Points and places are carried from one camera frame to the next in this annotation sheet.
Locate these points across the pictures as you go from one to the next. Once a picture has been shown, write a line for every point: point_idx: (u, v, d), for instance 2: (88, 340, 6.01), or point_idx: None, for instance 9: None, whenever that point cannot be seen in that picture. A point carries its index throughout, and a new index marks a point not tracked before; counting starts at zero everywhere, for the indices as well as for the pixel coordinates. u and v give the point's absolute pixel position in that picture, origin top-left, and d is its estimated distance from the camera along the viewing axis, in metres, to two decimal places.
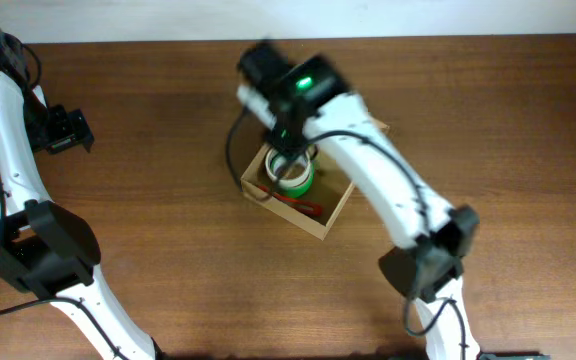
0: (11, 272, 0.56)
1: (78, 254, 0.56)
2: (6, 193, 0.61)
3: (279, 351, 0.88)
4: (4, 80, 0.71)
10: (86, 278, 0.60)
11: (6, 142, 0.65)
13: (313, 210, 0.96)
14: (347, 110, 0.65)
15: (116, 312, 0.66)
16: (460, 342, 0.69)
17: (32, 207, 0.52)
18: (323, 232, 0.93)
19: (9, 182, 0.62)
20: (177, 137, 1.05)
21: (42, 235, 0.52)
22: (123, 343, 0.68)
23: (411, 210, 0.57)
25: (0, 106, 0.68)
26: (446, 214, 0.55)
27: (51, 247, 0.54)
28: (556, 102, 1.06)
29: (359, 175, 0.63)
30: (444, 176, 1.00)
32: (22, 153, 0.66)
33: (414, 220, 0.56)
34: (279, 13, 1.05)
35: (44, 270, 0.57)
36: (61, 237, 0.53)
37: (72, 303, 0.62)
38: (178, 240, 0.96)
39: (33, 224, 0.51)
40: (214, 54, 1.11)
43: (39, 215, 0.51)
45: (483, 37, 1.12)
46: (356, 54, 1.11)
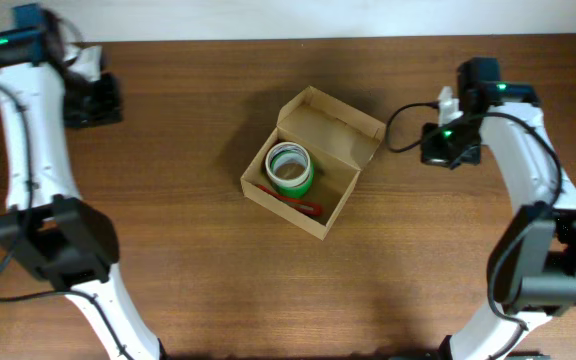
0: (33, 264, 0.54)
1: (98, 252, 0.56)
2: (35, 184, 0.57)
3: (280, 351, 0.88)
4: (47, 71, 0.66)
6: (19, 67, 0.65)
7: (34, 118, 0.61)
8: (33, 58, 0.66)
10: (103, 274, 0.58)
11: (42, 131, 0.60)
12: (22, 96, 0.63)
13: (313, 210, 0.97)
14: (526, 111, 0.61)
15: (126, 310, 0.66)
16: (490, 355, 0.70)
17: (56, 201, 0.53)
18: (323, 232, 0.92)
19: (39, 175, 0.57)
20: (177, 137, 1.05)
21: (64, 230, 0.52)
22: (130, 343, 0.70)
23: (544, 189, 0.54)
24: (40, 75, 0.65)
25: (41, 97, 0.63)
26: None
27: (73, 240, 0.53)
28: (557, 102, 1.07)
29: (504, 142, 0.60)
30: (444, 176, 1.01)
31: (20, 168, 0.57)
32: (59, 146, 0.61)
33: (546, 195, 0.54)
34: (279, 13, 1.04)
35: (65, 264, 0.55)
36: (81, 231, 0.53)
37: (86, 298, 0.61)
38: (178, 240, 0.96)
39: (58, 218, 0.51)
40: (213, 55, 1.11)
43: (66, 211, 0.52)
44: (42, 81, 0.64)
45: (484, 36, 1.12)
46: (356, 54, 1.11)
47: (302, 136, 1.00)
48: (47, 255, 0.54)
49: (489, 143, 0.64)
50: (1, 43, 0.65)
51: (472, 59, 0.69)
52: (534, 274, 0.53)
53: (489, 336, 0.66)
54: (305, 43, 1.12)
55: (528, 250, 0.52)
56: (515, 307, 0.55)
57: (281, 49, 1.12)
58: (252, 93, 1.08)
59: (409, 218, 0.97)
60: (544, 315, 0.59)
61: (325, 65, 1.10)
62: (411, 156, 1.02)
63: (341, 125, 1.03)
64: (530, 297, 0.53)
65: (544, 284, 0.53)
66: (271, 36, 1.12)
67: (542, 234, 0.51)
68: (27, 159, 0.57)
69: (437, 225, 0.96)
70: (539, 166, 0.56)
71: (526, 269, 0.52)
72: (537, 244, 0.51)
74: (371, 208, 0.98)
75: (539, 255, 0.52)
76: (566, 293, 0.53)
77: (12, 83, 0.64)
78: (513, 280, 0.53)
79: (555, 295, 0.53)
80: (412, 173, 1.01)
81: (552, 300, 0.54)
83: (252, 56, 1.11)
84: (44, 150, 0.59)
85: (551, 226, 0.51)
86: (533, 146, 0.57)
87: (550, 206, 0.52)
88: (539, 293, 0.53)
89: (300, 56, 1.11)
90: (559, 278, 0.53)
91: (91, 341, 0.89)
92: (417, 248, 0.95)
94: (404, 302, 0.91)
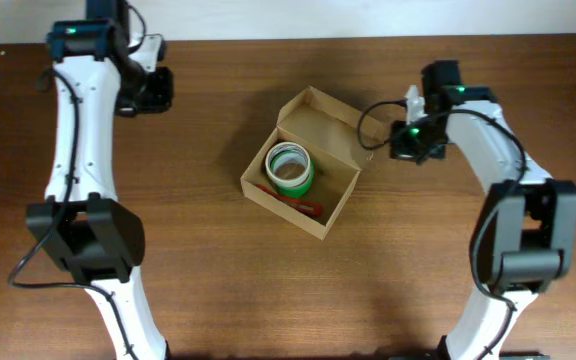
0: (60, 255, 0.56)
1: (121, 253, 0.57)
2: (75, 178, 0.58)
3: (280, 351, 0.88)
4: (108, 67, 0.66)
6: (82, 58, 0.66)
7: (85, 112, 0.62)
8: (96, 51, 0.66)
10: (124, 274, 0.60)
11: (91, 127, 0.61)
12: (78, 88, 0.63)
13: (313, 210, 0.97)
14: (483, 106, 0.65)
15: (141, 313, 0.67)
16: (486, 345, 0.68)
17: (91, 201, 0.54)
18: (322, 234, 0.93)
19: (81, 170, 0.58)
20: (177, 137, 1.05)
21: (95, 230, 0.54)
22: (137, 342, 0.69)
23: (510, 169, 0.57)
24: (101, 71, 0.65)
25: (96, 94, 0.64)
26: (543, 181, 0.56)
27: (101, 239, 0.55)
28: (556, 102, 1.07)
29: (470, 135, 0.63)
30: (444, 176, 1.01)
31: (63, 161, 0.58)
32: (104, 144, 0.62)
33: (511, 173, 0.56)
34: (279, 13, 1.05)
35: (90, 260, 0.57)
36: (110, 233, 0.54)
37: (103, 295, 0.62)
38: (178, 240, 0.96)
39: (91, 219, 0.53)
40: (214, 55, 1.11)
43: (98, 211, 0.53)
44: (101, 77, 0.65)
45: (484, 36, 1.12)
46: (356, 54, 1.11)
47: (294, 132, 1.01)
48: (75, 249, 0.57)
49: (457, 142, 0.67)
50: (71, 33, 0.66)
51: (434, 63, 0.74)
52: (512, 252, 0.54)
53: (483, 320, 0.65)
54: (305, 43, 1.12)
55: (504, 227, 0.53)
56: (500, 287, 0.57)
57: (281, 49, 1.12)
58: (253, 93, 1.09)
59: (409, 217, 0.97)
60: (531, 294, 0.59)
61: (325, 65, 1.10)
62: None
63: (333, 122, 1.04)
64: (512, 275, 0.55)
65: (522, 261, 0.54)
66: (271, 37, 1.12)
67: (514, 210, 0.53)
68: (72, 153, 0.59)
69: (437, 225, 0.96)
70: (503, 151, 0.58)
71: (504, 245, 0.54)
72: (511, 221, 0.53)
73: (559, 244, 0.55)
74: (372, 208, 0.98)
75: (514, 232, 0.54)
76: (545, 265, 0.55)
77: (71, 72, 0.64)
78: (495, 258, 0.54)
79: (535, 268, 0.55)
80: (412, 173, 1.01)
81: (533, 274, 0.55)
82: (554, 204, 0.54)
83: (252, 56, 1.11)
84: (90, 147, 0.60)
85: (521, 201, 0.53)
86: (496, 134, 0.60)
87: (517, 184, 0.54)
88: (519, 270, 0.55)
89: (300, 56, 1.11)
90: (536, 251, 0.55)
91: (90, 341, 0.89)
92: (417, 248, 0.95)
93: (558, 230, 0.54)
94: (404, 302, 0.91)
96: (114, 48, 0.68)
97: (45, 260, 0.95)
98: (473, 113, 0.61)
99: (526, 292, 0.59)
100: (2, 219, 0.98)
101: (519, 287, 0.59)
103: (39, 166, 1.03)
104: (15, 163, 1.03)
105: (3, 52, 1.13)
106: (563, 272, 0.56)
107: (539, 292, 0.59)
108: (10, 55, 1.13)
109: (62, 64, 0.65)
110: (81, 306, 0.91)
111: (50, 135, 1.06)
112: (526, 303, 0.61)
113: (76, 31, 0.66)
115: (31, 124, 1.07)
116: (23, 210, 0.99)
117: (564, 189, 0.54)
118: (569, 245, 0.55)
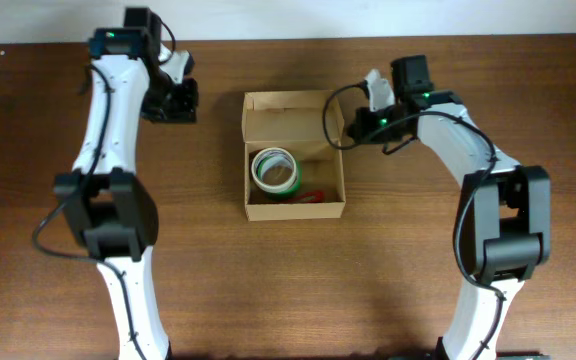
0: (78, 226, 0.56)
1: (137, 227, 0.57)
2: (102, 155, 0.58)
3: (279, 352, 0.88)
4: (141, 67, 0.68)
6: (118, 57, 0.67)
7: (116, 100, 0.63)
8: (132, 53, 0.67)
10: (137, 253, 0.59)
11: (121, 112, 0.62)
12: (112, 81, 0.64)
13: (315, 198, 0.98)
14: (448, 107, 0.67)
15: (148, 300, 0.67)
16: (482, 340, 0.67)
17: (115, 173, 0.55)
18: (340, 212, 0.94)
19: (107, 148, 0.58)
20: (176, 137, 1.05)
21: (116, 201, 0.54)
22: (142, 330, 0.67)
23: (479, 161, 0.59)
24: (135, 68, 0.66)
25: (129, 85, 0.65)
26: (513, 168, 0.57)
27: (120, 212, 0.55)
28: (556, 102, 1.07)
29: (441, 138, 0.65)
30: (444, 176, 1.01)
31: (93, 139, 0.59)
32: (132, 131, 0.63)
33: (481, 163, 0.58)
34: (280, 13, 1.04)
35: (107, 233, 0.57)
36: (129, 205, 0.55)
37: (114, 274, 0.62)
38: (178, 240, 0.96)
39: (113, 188, 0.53)
40: (214, 55, 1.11)
43: (120, 183, 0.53)
44: (135, 73, 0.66)
45: (484, 36, 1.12)
46: (356, 54, 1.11)
47: (264, 132, 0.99)
48: (95, 222, 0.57)
49: (433, 147, 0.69)
50: (110, 36, 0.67)
51: (402, 59, 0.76)
52: (494, 240, 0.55)
53: (475, 314, 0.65)
54: (305, 44, 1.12)
55: (481, 214, 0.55)
56: (486, 276, 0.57)
57: (281, 49, 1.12)
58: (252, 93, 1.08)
59: (408, 218, 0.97)
60: (517, 282, 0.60)
61: (326, 65, 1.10)
62: (411, 156, 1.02)
63: (308, 118, 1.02)
64: (497, 263, 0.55)
65: (505, 249, 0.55)
66: (271, 37, 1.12)
67: (488, 196, 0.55)
68: (101, 131, 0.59)
69: (437, 225, 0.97)
70: (472, 145, 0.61)
71: (484, 233, 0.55)
72: (486, 208, 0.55)
73: (539, 227, 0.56)
74: (371, 208, 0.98)
75: (492, 219, 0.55)
76: (526, 250, 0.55)
77: (106, 67, 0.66)
78: (477, 248, 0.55)
79: (518, 255, 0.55)
80: (412, 173, 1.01)
81: (517, 261, 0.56)
82: (527, 191, 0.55)
83: (252, 56, 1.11)
84: (119, 129, 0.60)
85: (491, 189, 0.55)
86: (464, 132, 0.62)
87: (489, 173, 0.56)
88: (502, 259, 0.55)
89: (300, 56, 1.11)
90: (517, 241, 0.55)
91: (90, 342, 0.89)
92: (416, 248, 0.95)
93: (534, 214, 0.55)
94: (404, 302, 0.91)
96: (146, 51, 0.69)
97: (45, 260, 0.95)
98: (441, 115, 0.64)
99: (512, 280, 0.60)
100: (2, 219, 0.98)
101: (505, 276, 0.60)
103: (39, 167, 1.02)
104: (15, 163, 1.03)
105: (3, 52, 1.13)
106: (544, 257, 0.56)
107: (526, 279, 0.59)
108: (10, 55, 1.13)
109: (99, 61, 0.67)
110: (81, 307, 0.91)
111: (50, 136, 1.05)
112: (514, 293, 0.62)
113: (114, 34, 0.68)
115: (31, 124, 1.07)
116: (23, 210, 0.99)
117: (534, 174, 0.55)
118: (547, 228, 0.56)
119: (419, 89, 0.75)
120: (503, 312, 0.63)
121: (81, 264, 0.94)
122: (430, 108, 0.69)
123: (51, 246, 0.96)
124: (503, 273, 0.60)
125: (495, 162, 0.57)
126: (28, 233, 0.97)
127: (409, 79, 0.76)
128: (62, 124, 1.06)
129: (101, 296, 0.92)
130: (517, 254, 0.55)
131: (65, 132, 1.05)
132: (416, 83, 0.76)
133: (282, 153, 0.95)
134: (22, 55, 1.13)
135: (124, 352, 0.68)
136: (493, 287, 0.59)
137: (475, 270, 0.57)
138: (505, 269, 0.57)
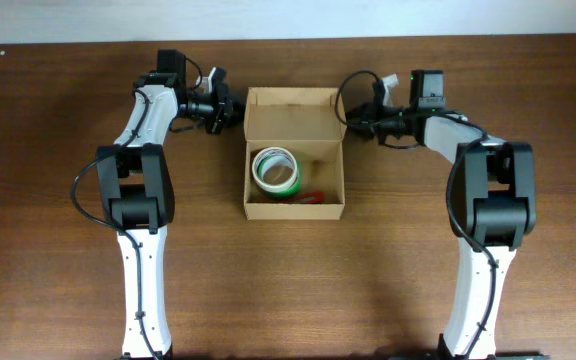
0: (108, 193, 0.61)
1: (157, 196, 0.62)
2: (137, 137, 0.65)
3: (279, 352, 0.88)
4: (173, 94, 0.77)
6: (155, 82, 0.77)
7: (154, 109, 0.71)
8: (168, 81, 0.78)
10: (155, 224, 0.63)
11: (156, 116, 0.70)
12: (150, 98, 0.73)
13: (315, 199, 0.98)
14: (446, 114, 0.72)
15: (159, 280, 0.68)
16: (480, 322, 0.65)
17: (145, 147, 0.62)
18: (340, 213, 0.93)
19: (143, 133, 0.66)
20: (176, 137, 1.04)
21: (144, 169, 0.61)
22: (149, 310, 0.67)
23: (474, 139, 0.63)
24: (169, 94, 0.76)
25: (164, 101, 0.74)
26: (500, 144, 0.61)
27: (147, 180, 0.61)
28: (556, 102, 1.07)
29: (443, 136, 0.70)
30: (445, 176, 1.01)
31: (132, 127, 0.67)
32: (161, 134, 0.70)
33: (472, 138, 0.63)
34: (280, 13, 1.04)
35: (132, 202, 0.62)
36: (154, 173, 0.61)
37: (131, 244, 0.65)
38: (178, 241, 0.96)
39: (144, 156, 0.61)
40: (214, 55, 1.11)
43: (150, 153, 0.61)
44: (168, 94, 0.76)
45: (484, 36, 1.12)
46: (356, 54, 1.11)
47: (260, 128, 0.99)
48: (124, 193, 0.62)
49: (438, 149, 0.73)
50: (152, 76, 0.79)
51: (420, 73, 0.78)
52: (482, 198, 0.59)
53: (473, 289, 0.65)
54: (305, 44, 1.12)
55: (471, 174, 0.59)
56: (477, 239, 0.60)
57: (281, 49, 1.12)
58: None
59: (408, 218, 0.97)
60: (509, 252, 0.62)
61: (327, 65, 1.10)
62: (411, 157, 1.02)
63: (309, 117, 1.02)
64: (485, 221, 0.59)
65: (493, 208, 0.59)
66: (271, 36, 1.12)
67: (478, 160, 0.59)
68: (139, 121, 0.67)
69: (437, 225, 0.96)
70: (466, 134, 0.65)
71: (472, 192, 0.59)
72: (477, 169, 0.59)
73: (523, 194, 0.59)
74: (372, 208, 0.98)
75: (482, 180, 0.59)
76: (514, 215, 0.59)
77: (147, 87, 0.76)
78: (467, 205, 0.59)
79: (505, 219, 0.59)
80: (412, 173, 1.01)
81: (504, 224, 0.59)
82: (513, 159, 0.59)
83: (252, 56, 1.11)
84: (154, 126, 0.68)
85: (481, 155, 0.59)
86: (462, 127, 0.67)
87: (480, 142, 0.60)
88: (490, 217, 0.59)
89: (300, 56, 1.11)
90: (504, 204, 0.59)
91: (90, 342, 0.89)
92: (416, 248, 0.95)
93: (519, 181, 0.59)
94: (404, 302, 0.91)
96: (178, 86, 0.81)
97: (45, 260, 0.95)
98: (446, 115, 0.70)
99: (504, 249, 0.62)
100: (2, 219, 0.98)
101: (496, 243, 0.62)
103: (40, 167, 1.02)
104: (15, 164, 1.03)
105: (3, 52, 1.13)
106: (531, 225, 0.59)
107: (516, 248, 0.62)
108: (11, 55, 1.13)
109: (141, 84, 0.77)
110: (81, 306, 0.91)
111: (50, 136, 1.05)
112: (508, 264, 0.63)
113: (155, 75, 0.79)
115: (31, 124, 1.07)
116: (23, 211, 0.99)
117: (519, 148, 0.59)
118: (531, 195, 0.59)
119: (432, 103, 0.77)
120: (498, 286, 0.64)
121: (81, 265, 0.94)
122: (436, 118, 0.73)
123: (51, 247, 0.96)
124: (494, 240, 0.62)
125: (486, 137, 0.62)
126: (28, 233, 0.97)
127: (424, 92, 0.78)
128: (62, 125, 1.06)
129: (101, 297, 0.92)
130: (504, 216, 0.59)
131: (65, 132, 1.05)
132: (430, 97, 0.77)
133: (284, 153, 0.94)
134: (22, 54, 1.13)
135: (129, 337, 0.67)
136: (484, 251, 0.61)
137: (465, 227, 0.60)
138: (494, 232, 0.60)
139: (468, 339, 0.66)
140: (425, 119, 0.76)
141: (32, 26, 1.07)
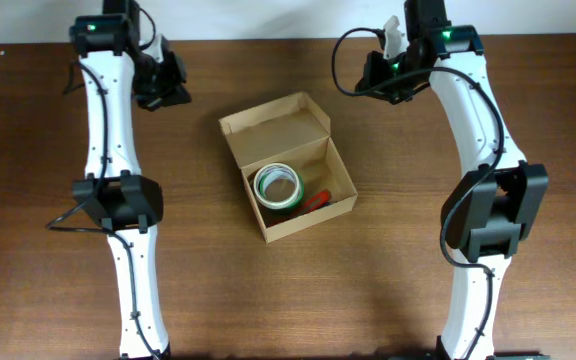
0: (96, 214, 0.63)
1: (146, 210, 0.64)
2: (108, 159, 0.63)
3: (279, 352, 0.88)
4: (125, 61, 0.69)
6: (103, 53, 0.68)
7: (112, 104, 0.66)
8: (116, 45, 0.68)
10: (144, 224, 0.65)
11: (117, 114, 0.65)
12: (102, 81, 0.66)
13: (321, 200, 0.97)
14: (470, 64, 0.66)
15: (151, 281, 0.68)
16: (476, 327, 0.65)
17: (124, 176, 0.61)
18: (351, 203, 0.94)
19: (112, 152, 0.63)
20: (176, 137, 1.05)
21: (128, 198, 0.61)
22: (144, 309, 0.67)
23: (487, 149, 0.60)
24: (121, 64, 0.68)
25: (119, 85, 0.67)
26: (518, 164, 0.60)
27: (132, 203, 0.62)
28: (556, 101, 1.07)
29: (455, 109, 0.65)
30: (445, 175, 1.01)
31: (98, 144, 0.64)
32: (128, 131, 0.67)
33: (489, 157, 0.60)
34: (280, 13, 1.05)
35: (119, 210, 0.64)
36: (137, 199, 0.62)
37: (122, 244, 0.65)
38: (178, 240, 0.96)
39: (125, 190, 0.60)
40: (214, 55, 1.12)
43: (129, 184, 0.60)
44: (122, 72, 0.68)
45: (482, 36, 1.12)
46: (357, 54, 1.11)
47: (249, 148, 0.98)
48: (107, 204, 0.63)
49: (444, 105, 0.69)
50: (92, 29, 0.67)
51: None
52: (480, 222, 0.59)
53: (468, 296, 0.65)
54: (305, 43, 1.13)
55: (474, 206, 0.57)
56: (471, 255, 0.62)
57: (281, 50, 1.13)
58: (252, 93, 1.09)
59: (408, 218, 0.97)
60: (503, 259, 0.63)
61: (326, 64, 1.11)
62: (411, 156, 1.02)
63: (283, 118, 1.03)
64: (478, 236, 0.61)
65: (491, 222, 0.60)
66: (270, 36, 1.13)
67: (486, 193, 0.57)
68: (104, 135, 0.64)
69: (437, 225, 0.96)
70: (483, 130, 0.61)
71: (474, 219, 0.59)
72: (481, 203, 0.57)
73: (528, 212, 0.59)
74: (371, 208, 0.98)
75: (485, 209, 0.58)
76: (507, 225, 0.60)
77: (93, 67, 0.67)
78: (464, 230, 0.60)
79: (500, 229, 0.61)
80: (412, 172, 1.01)
81: (500, 234, 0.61)
82: (523, 184, 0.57)
83: (252, 57, 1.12)
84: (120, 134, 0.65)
85: (489, 188, 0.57)
86: (480, 107, 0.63)
87: (492, 170, 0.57)
88: (484, 231, 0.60)
89: (300, 56, 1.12)
90: (497, 219, 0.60)
91: (90, 341, 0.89)
92: (416, 247, 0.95)
93: (528, 203, 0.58)
94: (404, 302, 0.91)
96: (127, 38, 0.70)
97: (45, 260, 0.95)
98: (458, 75, 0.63)
99: (499, 257, 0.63)
100: (1, 219, 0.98)
101: (491, 252, 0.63)
103: (40, 166, 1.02)
104: (15, 164, 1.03)
105: (3, 52, 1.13)
106: (526, 231, 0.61)
107: (511, 255, 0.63)
108: (11, 55, 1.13)
109: (86, 59, 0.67)
110: (81, 306, 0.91)
111: (50, 136, 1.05)
112: (502, 271, 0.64)
113: (96, 26, 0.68)
115: (31, 124, 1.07)
116: (23, 211, 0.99)
117: (533, 173, 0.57)
118: (531, 215, 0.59)
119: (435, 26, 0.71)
120: (494, 292, 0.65)
121: (81, 265, 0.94)
122: (450, 58, 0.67)
123: (51, 246, 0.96)
124: (490, 249, 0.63)
125: (500, 156, 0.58)
126: (28, 233, 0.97)
127: (423, 17, 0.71)
128: (62, 124, 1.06)
129: (101, 296, 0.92)
130: (500, 228, 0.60)
131: (64, 133, 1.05)
132: (432, 21, 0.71)
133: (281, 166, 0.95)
134: (21, 54, 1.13)
135: (126, 337, 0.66)
136: (478, 262, 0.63)
137: (461, 241, 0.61)
138: (489, 243, 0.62)
139: (466, 344, 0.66)
140: (433, 52, 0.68)
141: (31, 25, 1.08)
